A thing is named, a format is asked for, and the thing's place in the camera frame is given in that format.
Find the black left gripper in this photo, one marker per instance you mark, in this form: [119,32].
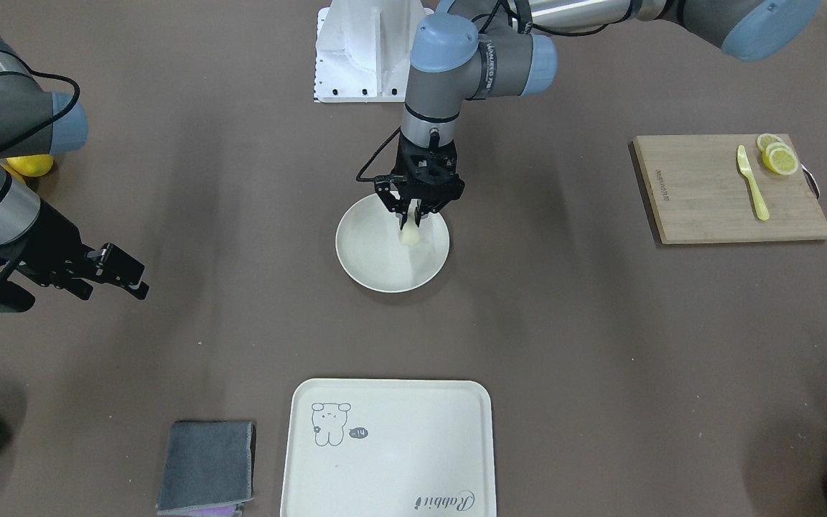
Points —
[388,194]

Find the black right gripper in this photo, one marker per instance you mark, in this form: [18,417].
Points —
[49,242]

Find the white bun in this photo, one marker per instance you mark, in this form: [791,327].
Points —
[410,233]

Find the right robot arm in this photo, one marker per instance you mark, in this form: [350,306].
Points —
[32,121]

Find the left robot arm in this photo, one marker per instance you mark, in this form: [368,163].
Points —
[470,50]

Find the cream rectangular tray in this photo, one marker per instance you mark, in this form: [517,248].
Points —
[389,447]

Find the white round plate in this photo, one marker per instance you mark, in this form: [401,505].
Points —
[369,246]

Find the yellow lemon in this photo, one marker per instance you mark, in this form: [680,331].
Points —
[32,166]

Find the grey folded cloth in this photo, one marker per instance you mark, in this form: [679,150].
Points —
[208,469]

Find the wooden cutting board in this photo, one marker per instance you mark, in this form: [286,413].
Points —
[698,196]

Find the yellow plastic knife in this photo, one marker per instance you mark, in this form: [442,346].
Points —
[745,170]

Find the lemon slices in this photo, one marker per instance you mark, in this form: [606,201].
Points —
[777,156]

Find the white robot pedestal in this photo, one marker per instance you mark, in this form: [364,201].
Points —
[363,49]

